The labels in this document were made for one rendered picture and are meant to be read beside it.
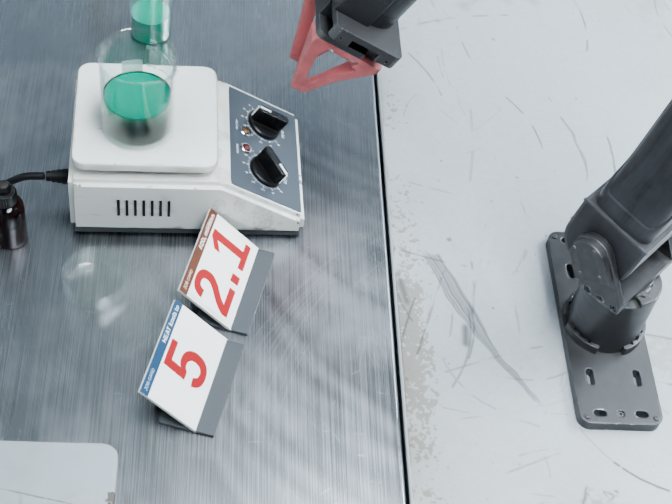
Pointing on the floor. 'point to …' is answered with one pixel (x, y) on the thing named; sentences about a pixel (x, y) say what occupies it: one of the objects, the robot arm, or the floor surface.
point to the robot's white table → (512, 241)
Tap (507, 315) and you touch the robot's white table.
